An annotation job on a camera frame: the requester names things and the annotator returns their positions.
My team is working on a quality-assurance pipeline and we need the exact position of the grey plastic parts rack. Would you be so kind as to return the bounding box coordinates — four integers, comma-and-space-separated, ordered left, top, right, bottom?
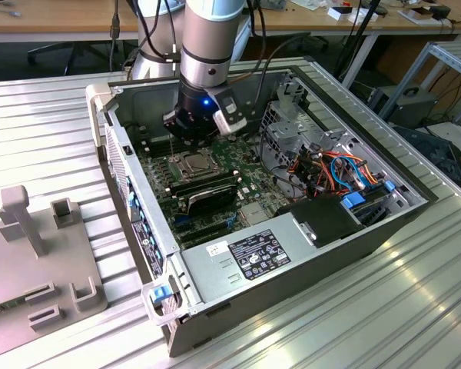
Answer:
0, 184, 109, 364

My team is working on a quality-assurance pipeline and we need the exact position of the installed RAM stick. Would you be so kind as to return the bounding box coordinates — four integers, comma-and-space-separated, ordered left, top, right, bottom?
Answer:
168, 173, 242, 198

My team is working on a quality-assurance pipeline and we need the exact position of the small white box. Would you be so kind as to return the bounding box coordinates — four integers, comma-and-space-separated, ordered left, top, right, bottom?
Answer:
327, 5, 357, 23

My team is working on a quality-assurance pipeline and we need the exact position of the dark bag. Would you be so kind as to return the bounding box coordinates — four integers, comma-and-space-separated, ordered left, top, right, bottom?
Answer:
392, 125, 461, 188

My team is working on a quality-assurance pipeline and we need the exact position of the grey power supply unit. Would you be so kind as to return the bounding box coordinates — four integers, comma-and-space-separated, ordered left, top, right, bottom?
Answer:
178, 213, 320, 308

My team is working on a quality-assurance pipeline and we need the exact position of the metal drive cage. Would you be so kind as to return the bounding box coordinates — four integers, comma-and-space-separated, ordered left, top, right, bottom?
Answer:
259, 72, 357, 195

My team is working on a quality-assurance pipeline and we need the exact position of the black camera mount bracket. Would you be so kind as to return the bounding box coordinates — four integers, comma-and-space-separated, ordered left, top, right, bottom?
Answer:
204, 85, 240, 116

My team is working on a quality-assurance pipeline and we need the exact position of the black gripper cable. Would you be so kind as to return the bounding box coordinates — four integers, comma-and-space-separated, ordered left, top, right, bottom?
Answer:
249, 0, 312, 116

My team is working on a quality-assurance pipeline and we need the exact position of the open grey PC case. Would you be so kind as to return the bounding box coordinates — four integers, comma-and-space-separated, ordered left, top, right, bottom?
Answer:
85, 63, 441, 358

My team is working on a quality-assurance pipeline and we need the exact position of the metal socket cover frame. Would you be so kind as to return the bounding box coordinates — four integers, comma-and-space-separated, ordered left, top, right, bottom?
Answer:
174, 150, 226, 181

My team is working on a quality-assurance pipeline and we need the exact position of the brown cardboard box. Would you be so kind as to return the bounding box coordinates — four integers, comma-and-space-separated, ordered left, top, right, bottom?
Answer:
397, 5, 436, 27

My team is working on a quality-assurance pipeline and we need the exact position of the grey metal shelf frame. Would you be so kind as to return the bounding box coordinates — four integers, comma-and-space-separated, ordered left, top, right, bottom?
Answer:
382, 40, 461, 128

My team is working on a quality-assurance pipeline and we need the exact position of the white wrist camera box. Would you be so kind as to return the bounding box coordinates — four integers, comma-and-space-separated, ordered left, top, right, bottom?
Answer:
212, 109, 250, 136

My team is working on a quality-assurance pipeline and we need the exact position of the silver finned chipset heatsink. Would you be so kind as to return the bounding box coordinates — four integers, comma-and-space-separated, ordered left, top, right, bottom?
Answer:
240, 202, 272, 226

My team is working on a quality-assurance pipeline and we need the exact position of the green RAM stick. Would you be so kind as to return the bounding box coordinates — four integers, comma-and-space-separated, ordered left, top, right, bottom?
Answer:
0, 298, 27, 320

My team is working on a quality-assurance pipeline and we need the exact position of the black plastic shroud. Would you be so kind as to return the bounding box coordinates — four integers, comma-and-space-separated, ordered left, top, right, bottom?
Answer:
274, 194, 366, 249

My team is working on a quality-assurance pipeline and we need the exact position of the blue flat data wire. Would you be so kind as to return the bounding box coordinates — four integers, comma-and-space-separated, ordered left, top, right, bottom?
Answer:
329, 155, 372, 190

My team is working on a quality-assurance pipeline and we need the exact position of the CPU socket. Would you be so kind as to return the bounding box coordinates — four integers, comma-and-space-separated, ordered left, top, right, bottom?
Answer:
171, 148, 227, 184

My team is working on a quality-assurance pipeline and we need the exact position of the hard disk in blue carrier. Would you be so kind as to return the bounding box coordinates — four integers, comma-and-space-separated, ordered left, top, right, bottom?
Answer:
340, 183, 406, 228

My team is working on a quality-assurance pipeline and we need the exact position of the light wooden desk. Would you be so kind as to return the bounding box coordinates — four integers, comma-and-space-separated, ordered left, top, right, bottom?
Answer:
249, 0, 461, 42
0, 0, 139, 44

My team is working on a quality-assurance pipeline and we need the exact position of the black graphics card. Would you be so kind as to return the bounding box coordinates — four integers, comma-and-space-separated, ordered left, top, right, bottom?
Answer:
183, 184, 239, 217

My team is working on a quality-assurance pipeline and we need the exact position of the silver CPU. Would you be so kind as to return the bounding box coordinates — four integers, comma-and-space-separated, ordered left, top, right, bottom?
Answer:
184, 154, 213, 173

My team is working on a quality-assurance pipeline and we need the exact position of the green motherboard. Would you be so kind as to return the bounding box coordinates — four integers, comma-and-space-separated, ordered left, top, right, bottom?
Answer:
136, 128, 307, 250

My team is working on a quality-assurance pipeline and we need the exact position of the black office chair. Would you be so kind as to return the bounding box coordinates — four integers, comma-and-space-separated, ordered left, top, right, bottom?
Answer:
25, 38, 120, 76
290, 35, 330, 54

